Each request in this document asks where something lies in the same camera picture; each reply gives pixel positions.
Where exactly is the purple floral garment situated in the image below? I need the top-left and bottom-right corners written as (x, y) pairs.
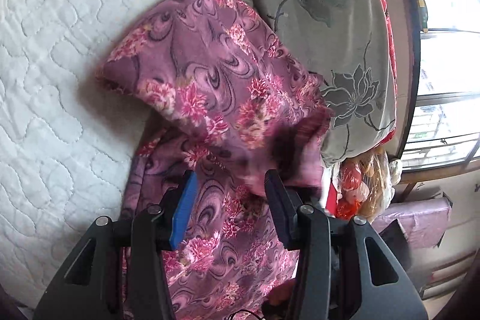
top-left (97, 0), bottom-right (333, 319)

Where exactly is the doll in plastic bag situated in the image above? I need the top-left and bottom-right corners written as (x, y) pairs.
top-left (334, 147), bottom-right (403, 223)

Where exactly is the white quilted mattress cover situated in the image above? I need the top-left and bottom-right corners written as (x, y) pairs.
top-left (1, 0), bottom-right (160, 308)

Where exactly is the window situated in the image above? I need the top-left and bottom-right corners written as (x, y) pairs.
top-left (401, 0), bottom-right (479, 171)

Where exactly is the grey floral pillow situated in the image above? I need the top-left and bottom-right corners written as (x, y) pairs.
top-left (208, 0), bottom-right (398, 167)

